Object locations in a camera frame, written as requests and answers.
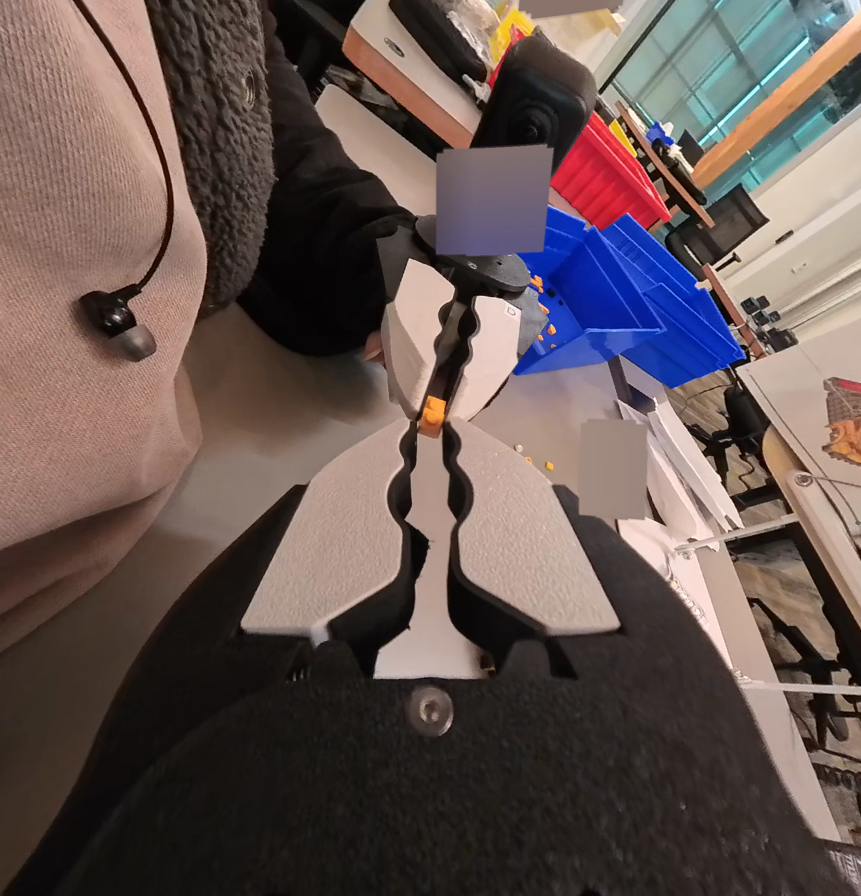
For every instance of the lego instruction booklet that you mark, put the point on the lego instruction booklet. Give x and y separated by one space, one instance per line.
794 392

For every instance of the scattered orange white lego pieces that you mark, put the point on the scattered orange white lego pieces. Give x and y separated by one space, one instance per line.
549 464

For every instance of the wooden pillar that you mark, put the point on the wooden pillar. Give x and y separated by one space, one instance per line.
787 91

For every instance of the person's left forearm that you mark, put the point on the person's left forearm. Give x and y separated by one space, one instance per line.
318 231

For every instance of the beige hooded sweatshirt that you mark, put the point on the beige hooded sweatshirt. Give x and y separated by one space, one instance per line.
67 350

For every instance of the black mesh office chair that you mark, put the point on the black mesh office chair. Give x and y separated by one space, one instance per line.
731 217

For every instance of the yellow plastic bin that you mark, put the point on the yellow plastic bin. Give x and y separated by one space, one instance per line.
511 35

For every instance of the long blue plastic bin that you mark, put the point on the long blue plastic bin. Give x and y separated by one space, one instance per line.
696 329

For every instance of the red plastic bin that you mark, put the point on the red plastic bin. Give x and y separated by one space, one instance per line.
605 182

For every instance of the orange lego clip piece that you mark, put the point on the orange lego clip piece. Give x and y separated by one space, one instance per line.
434 406

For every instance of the white book stand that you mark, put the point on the white book stand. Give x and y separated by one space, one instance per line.
815 511

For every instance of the glass window wall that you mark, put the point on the glass window wall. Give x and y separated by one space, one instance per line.
689 63

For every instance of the heap of orange lego parts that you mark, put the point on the heap of orange lego parts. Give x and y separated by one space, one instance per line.
542 282

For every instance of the black padded case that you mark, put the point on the black padded case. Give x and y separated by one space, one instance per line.
437 35

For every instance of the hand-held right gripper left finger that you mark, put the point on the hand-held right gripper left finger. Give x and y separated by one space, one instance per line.
332 546

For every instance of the grey table wooden edge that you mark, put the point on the grey table wooden edge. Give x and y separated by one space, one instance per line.
409 94

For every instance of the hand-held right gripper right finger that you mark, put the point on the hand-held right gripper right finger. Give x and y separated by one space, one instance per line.
528 560

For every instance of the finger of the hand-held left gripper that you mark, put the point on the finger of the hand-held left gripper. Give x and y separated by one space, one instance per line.
406 336
493 350

